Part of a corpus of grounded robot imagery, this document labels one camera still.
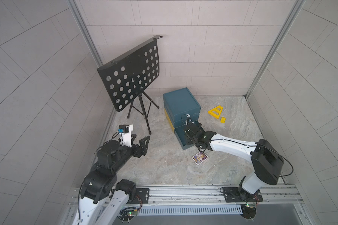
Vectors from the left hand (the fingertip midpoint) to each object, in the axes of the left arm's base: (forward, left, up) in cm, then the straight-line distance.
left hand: (145, 135), depth 64 cm
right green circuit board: (-27, -51, -26) cm, 63 cm away
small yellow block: (+27, -49, -25) cm, 61 cm away
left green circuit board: (-28, +8, -25) cm, 38 cm away
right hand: (+11, -22, -21) cm, 32 cm away
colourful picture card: (-1, -29, -24) cm, 38 cm away
